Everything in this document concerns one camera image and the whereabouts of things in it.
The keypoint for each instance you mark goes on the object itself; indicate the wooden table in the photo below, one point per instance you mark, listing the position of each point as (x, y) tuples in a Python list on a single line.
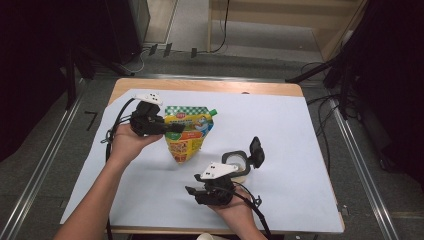
[(200, 85)]

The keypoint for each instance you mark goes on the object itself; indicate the black cabinet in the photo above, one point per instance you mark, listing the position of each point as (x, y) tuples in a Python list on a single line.
[(120, 30)]

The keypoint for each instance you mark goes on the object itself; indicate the glass jar with black lid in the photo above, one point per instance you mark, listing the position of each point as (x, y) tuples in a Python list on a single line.
[(256, 153)]

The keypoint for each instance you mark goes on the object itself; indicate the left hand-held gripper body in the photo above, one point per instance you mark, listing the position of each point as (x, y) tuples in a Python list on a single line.
[(145, 121)]

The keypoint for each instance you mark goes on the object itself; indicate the long metal floor rail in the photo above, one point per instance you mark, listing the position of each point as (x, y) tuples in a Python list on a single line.
[(36, 180), (363, 166)]

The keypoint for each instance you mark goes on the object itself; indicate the person's left hand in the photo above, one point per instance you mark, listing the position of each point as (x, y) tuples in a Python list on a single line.
[(128, 146)]

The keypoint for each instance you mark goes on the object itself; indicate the yellow green spout pouch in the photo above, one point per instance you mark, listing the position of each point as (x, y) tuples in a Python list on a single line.
[(191, 136)]

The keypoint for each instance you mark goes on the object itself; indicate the short metal floor rail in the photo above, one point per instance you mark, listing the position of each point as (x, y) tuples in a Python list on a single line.
[(200, 77)]

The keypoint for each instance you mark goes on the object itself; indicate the white table sheet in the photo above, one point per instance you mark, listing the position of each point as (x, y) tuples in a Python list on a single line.
[(293, 133)]

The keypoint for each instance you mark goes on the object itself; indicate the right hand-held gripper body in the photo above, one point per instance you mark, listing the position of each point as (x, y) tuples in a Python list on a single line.
[(216, 193)]

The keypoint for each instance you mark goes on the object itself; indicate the person's right hand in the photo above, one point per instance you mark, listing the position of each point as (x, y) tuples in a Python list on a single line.
[(236, 213)]

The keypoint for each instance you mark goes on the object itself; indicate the dark curtain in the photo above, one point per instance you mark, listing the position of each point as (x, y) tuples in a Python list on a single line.
[(30, 66), (393, 83)]

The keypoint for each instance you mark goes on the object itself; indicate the black tripod stand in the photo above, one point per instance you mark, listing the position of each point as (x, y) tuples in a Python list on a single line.
[(336, 70)]

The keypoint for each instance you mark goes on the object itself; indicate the light wooden frame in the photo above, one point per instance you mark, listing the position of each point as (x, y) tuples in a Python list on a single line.
[(283, 13)]

